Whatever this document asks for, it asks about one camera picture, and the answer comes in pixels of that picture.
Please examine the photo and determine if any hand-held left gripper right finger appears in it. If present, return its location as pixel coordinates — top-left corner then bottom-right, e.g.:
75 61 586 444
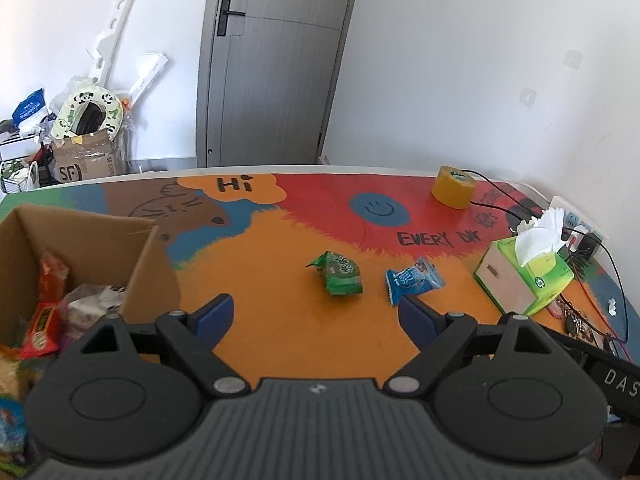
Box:
382 294 552 400

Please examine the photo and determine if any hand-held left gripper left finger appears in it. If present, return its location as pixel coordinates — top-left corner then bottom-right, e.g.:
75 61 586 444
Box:
74 293 252 400

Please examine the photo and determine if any green snack packet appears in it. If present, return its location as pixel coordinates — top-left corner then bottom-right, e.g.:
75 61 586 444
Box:
305 250 365 297

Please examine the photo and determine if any white black snack packet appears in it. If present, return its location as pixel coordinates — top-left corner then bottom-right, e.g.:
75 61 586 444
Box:
64 283 127 342

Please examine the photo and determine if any red yellow snack packet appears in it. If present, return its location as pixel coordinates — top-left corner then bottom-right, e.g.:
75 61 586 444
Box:
19 302 64 359

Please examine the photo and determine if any blue orange snack packet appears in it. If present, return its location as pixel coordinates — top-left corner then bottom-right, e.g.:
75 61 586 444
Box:
0 394 27 462

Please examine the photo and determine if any bunch of keys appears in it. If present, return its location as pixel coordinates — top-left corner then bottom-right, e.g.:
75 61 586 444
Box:
564 304 609 347

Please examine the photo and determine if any colourful printed table mat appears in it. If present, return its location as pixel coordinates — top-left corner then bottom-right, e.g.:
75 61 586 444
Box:
0 172 640 383

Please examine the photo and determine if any green tissue box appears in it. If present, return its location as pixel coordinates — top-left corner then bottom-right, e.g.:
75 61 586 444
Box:
473 205 575 316

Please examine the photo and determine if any yellow tape roll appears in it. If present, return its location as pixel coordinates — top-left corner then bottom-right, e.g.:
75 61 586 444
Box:
432 165 477 210

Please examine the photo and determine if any black power adapter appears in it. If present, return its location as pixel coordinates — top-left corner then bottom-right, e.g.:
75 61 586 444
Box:
574 232 602 259

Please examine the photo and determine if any white power strip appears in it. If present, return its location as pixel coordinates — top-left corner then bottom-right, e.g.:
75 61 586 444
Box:
549 194 609 257

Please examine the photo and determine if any taped brown cardboard box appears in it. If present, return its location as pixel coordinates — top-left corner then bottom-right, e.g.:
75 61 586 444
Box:
51 127 127 184

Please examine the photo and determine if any white shopping bag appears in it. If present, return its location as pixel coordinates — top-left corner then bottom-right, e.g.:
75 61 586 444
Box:
0 159 42 194

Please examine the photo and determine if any panda print toilet seat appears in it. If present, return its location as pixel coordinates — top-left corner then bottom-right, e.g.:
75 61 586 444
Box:
51 84 124 140

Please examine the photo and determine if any short white plastic board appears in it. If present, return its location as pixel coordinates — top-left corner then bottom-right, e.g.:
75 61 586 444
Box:
128 52 169 104

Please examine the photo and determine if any grey door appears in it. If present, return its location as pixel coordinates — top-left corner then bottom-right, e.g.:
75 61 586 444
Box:
196 0 364 169

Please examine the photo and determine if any black shelf rack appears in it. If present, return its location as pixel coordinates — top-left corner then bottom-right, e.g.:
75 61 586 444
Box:
0 129 57 194

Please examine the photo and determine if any blue white bag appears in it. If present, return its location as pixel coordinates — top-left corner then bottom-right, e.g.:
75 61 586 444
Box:
12 88 47 129

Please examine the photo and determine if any red cable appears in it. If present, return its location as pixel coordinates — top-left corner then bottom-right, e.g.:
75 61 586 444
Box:
582 282 632 347

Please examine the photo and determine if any black cable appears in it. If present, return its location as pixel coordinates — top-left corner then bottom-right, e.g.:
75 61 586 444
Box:
459 169 632 343

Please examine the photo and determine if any black door handle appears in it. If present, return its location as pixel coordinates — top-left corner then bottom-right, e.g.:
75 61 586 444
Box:
218 0 247 37

